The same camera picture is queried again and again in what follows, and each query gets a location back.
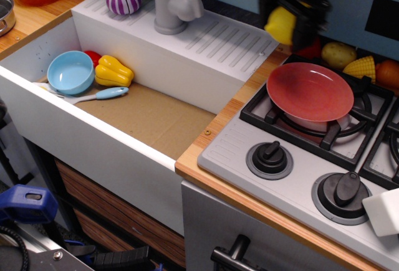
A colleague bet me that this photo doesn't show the grey toy faucet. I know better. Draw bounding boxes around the grey toy faucet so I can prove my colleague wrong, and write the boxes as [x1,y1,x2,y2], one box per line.
[154,0,204,35]

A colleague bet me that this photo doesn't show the black stove knob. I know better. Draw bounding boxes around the black stove knob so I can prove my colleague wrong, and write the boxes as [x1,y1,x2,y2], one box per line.
[246,141,294,181]
[311,172,372,226]

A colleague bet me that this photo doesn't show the grey toy stove top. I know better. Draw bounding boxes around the grey toy stove top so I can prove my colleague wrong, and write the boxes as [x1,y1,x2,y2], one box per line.
[197,53,399,271]

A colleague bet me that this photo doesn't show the white plastic block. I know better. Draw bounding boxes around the white plastic block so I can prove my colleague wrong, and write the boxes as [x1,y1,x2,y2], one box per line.
[362,189,398,237]

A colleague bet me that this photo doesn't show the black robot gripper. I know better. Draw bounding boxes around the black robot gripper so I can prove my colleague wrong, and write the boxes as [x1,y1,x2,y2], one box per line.
[259,0,330,52]

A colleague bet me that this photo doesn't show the white toy sink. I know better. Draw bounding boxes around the white toy sink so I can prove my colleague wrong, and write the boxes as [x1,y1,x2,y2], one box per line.
[1,0,277,234]

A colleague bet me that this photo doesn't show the black left stove knob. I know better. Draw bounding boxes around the black left stove knob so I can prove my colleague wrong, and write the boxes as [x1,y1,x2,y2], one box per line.
[246,141,294,181]

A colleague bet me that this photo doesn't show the yellow plastic lemon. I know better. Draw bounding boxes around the yellow plastic lemon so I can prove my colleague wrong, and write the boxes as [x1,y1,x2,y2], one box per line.
[264,6,297,45]

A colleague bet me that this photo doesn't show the black right burner grate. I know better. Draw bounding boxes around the black right burner grate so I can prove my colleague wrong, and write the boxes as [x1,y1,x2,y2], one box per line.
[359,98,398,190]

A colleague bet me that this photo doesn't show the red toy strawberry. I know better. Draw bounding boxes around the red toy strawberry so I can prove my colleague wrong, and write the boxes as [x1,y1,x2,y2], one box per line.
[294,37,322,59]

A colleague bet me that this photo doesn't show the light blue plastic bowl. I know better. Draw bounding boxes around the light blue plastic bowl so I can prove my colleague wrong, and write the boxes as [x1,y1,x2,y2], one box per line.
[47,50,95,95]

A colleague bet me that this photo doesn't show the blue plastic clamp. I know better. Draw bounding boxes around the blue plastic clamp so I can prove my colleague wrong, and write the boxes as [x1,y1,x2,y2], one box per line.
[1,184,59,224]

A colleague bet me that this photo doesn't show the black burner grate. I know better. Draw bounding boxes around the black burner grate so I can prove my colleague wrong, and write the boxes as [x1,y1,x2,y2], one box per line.
[239,54,394,172]
[359,98,398,190]

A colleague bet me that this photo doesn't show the orange toy fruit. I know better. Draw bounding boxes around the orange toy fruit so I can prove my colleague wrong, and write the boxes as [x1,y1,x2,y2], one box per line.
[376,60,399,90]

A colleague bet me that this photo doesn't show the blue handled white spatula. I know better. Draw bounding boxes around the blue handled white spatula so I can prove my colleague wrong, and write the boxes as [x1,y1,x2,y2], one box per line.
[34,82,129,105]

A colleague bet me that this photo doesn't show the toy potato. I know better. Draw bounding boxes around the toy potato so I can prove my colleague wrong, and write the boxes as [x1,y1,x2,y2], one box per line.
[321,42,357,70]

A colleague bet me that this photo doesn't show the black right stove knob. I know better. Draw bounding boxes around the black right stove knob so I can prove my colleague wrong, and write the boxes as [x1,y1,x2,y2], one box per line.
[311,172,372,226]

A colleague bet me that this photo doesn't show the pink plastic plate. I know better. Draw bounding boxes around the pink plastic plate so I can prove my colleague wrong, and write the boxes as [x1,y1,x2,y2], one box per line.
[266,62,354,122]

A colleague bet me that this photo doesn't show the black ribbed handle tool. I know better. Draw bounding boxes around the black ribbed handle tool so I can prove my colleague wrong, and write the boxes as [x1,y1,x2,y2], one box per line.
[91,246,155,270]

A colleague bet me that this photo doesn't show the yellow toy corn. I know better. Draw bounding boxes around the yellow toy corn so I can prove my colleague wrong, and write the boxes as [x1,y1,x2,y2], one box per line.
[343,55,376,83]

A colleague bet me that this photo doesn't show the wooden drawer fronts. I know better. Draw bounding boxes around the wooden drawer fronts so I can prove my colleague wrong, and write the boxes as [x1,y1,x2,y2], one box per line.
[55,159,186,270]

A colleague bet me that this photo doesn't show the black left burner grate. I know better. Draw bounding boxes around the black left burner grate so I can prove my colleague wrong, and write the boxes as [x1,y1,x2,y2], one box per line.
[239,54,394,172]

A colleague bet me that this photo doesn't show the yellow toy bell pepper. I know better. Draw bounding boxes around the yellow toy bell pepper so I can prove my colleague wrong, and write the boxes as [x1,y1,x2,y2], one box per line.
[95,55,134,87]

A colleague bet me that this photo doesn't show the silver metal pot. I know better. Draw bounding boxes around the silver metal pot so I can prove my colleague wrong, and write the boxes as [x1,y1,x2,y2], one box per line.
[0,0,16,36]

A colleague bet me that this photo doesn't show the brown cardboard sheet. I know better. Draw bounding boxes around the brown cardboard sheet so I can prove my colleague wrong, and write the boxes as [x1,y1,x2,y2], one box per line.
[75,83,215,160]

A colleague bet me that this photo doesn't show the red toy tomato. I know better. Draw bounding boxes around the red toy tomato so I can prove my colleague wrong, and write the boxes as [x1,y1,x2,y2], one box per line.
[84,50,102,67]

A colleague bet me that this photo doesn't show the metal oven door handle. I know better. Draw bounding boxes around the metal oven door handle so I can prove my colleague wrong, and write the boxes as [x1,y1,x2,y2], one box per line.
[211,234,264,271]

